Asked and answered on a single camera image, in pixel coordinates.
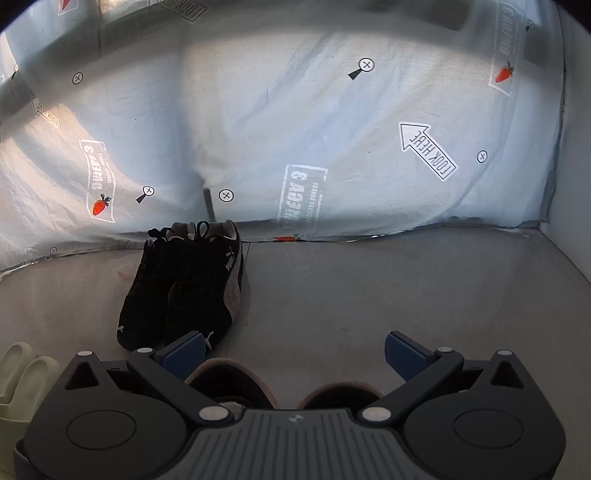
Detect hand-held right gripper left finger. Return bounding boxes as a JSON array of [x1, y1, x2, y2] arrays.
[[58, 331, 235, 426]]

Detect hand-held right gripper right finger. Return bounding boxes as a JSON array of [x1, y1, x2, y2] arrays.
[[358, 331, 534, 426]]

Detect tan and white sneaker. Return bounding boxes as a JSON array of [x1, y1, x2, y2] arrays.
[[298, 381, 386, 410], [185, 357, 281, 411]]

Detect black sneaker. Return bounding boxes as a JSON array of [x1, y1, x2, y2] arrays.
[[117, 226, 197, 352], [164, 220, 244, 348]]

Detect green slide slipper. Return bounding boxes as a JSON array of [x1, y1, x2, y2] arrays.
[[0, 355, 63, 457], [0, 342, 38, 409]]

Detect white printed plastic curtain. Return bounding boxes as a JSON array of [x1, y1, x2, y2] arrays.
[[0, 0, 568, 278]]

